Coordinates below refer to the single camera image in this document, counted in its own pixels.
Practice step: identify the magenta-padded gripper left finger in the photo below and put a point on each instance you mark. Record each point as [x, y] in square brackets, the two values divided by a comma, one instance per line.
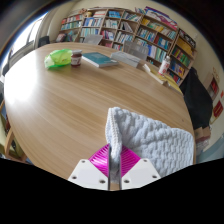
[89, 173]

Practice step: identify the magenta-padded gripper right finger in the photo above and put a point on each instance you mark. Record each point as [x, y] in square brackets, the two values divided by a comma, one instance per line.
[140, 171]

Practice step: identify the light blue knitted towel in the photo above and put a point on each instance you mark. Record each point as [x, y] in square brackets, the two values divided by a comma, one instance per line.
[153, 140]

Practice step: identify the cardboard box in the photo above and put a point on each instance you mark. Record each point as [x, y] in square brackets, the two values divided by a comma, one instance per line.
[202, 134]

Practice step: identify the wooden chair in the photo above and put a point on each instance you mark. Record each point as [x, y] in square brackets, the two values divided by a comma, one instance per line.
[8, 140]

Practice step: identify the large yellow book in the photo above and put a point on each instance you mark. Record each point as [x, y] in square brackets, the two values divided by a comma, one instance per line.
[173, 85]

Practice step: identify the black cloth cover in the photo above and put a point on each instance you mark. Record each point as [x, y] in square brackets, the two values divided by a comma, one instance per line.
[196, 96]

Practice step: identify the thin yellow book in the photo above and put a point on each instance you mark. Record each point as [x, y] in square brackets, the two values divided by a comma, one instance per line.
[154, 75]

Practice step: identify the grey book stack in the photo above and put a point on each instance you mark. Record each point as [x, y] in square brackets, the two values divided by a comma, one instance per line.
[126, 58]

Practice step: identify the teal book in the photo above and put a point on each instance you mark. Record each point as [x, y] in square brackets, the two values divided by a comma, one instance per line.
[99, 59]

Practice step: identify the red-lidded jar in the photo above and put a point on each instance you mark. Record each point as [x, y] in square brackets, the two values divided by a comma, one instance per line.
[76, 59]

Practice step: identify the green plastic bag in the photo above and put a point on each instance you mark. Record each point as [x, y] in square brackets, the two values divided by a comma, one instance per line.
[58, 58]

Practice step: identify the grey mesh chair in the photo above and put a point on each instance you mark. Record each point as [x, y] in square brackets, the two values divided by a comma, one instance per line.
[135, 50]
[92, 39]

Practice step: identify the dark office chair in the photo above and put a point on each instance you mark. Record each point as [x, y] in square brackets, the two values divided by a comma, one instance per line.
[43, 41]

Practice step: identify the wooden bookshelf unit with books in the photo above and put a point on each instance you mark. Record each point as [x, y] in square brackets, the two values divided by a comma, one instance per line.
[156, 31]

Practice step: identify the window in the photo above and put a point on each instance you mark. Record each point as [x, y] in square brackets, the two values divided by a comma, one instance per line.
[23, 40]

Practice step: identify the red wall banner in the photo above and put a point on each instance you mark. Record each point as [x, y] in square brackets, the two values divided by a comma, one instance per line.
[218, 109]

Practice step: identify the small wall shelf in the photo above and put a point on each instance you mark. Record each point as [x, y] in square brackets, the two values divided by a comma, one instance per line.
[212, 86]

